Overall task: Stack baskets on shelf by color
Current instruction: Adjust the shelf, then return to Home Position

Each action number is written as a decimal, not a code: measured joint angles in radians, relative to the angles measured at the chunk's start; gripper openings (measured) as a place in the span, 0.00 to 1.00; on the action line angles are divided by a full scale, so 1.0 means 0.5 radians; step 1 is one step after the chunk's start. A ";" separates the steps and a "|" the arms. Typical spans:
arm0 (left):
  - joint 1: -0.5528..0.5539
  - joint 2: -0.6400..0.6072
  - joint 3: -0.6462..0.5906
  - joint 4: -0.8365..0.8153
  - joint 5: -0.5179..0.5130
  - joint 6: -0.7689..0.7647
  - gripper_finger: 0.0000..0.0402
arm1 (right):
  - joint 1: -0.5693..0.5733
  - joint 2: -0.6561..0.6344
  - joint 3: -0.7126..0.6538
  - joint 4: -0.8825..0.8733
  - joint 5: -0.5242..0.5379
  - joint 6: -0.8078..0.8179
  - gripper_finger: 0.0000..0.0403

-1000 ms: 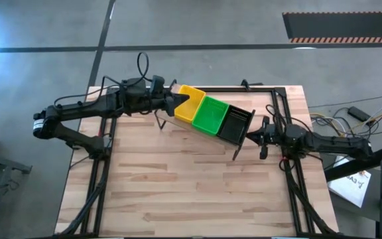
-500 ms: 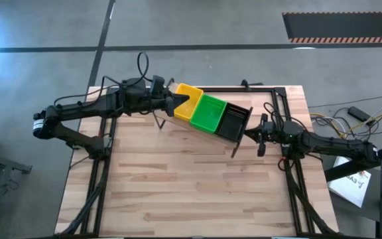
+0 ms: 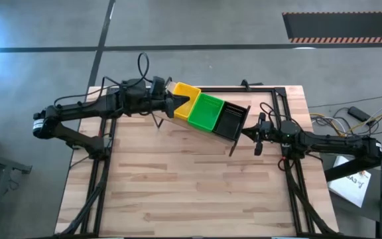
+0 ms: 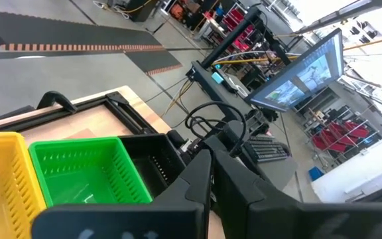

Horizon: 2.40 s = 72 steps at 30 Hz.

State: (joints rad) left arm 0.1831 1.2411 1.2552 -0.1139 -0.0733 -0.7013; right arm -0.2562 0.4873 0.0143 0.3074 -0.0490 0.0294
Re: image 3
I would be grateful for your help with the yellow slotted plastic basket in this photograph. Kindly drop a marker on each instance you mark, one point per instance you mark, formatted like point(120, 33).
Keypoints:
point(192, 94)

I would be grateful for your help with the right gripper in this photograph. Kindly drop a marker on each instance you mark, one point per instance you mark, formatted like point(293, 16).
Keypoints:
point(269, 131)

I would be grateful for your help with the grey metal stand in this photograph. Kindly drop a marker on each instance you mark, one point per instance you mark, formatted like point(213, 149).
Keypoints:
point(2, 162)

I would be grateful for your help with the black slotted plastic basket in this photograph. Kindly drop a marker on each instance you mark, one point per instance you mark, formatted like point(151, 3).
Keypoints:
point(229, 121)

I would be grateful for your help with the black power adapter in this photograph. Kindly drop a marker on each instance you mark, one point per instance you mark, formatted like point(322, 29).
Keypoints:
point(359, 114)

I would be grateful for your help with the white printed booklet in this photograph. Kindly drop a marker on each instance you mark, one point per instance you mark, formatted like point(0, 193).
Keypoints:
point(350, 186)

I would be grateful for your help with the black aluminium rig frame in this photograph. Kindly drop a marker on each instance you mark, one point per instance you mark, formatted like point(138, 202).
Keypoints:
point(244, 89)

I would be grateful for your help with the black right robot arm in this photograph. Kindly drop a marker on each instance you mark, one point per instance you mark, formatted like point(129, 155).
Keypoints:
point(327, 142)

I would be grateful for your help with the black mat with orange stripes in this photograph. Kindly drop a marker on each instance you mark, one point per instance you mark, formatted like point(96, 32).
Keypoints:
point(343, 26)

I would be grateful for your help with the green slotted plastic basket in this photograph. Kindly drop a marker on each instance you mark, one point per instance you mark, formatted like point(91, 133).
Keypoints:
point(206, 113)

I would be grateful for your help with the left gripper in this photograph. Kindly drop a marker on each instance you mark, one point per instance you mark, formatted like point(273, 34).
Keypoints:
point(156, 103)

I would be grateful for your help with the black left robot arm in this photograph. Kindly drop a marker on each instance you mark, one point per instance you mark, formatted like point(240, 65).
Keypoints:
point(78, 111)

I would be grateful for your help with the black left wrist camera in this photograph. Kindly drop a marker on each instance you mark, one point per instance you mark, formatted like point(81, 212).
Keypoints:
point(158, 85)

